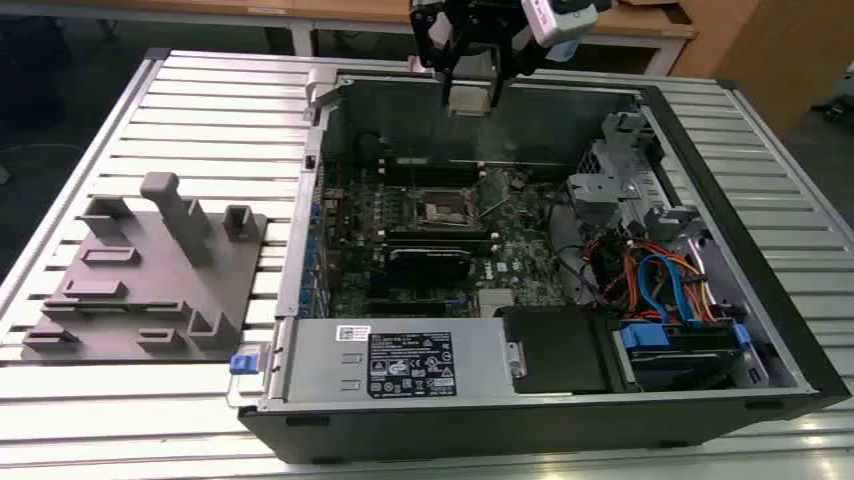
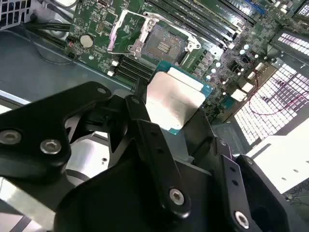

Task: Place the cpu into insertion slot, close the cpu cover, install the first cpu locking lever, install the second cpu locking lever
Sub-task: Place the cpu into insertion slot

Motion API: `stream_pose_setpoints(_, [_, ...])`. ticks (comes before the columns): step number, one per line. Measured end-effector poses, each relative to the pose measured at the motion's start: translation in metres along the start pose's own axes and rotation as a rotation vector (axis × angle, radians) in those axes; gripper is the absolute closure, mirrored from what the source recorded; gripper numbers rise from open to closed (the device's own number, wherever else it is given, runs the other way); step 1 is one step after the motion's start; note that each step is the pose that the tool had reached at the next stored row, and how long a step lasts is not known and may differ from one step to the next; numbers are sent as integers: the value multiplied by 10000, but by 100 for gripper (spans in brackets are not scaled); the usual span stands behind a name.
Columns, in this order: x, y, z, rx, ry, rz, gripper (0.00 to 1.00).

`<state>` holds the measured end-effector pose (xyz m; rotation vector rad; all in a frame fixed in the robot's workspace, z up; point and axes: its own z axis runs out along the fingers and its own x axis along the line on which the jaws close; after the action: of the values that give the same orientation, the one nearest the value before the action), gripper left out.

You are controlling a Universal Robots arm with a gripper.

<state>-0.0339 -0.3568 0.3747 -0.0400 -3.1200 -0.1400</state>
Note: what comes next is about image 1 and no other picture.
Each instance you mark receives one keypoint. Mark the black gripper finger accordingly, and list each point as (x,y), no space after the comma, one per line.
(498,85)
(450,85)

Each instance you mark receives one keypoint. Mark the silver CPU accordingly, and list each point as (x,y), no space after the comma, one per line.
(467,102)

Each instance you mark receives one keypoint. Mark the black RAM slot bank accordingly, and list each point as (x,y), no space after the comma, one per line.
(441,240)
(399,171)

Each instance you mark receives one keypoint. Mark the CPU socket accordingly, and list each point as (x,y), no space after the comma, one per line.
(443,212)

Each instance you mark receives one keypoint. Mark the blue expansion slot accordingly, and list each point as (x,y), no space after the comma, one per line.
(457,301)

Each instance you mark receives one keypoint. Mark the black drive bay cover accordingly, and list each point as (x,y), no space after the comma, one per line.
(561,350)

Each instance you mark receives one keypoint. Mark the grey case latch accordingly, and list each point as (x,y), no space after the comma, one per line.
(321,82)

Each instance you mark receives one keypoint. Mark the white framed wooden desk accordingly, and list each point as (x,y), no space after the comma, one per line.
(654,27)
(167,15)

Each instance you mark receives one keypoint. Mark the grey metal drive cage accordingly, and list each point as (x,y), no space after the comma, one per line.
(594,192)

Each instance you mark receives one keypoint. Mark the green motherboard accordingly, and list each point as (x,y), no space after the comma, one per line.
(534,250)

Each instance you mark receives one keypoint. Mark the graphics card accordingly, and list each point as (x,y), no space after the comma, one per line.
(427,265)

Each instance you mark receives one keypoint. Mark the wooden cabinet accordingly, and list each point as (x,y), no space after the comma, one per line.
(788,50)

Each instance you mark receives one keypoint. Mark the small silver heatsink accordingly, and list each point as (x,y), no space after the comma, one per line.
(495,297)

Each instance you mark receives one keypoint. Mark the hard disk in blue carrier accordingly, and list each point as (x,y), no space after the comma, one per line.
(642,336)

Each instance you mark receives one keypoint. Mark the silver power supply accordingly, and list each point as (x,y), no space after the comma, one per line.
(314,360)

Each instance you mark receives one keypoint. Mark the grey parts rack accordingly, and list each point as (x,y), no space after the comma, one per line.
(154,280)

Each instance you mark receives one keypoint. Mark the blue plastic latch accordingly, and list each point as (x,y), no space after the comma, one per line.
(242,364)

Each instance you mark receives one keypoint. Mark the black PC case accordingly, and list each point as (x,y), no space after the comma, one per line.
(467,435)

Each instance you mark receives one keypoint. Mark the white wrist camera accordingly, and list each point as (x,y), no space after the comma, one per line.
(554,22)

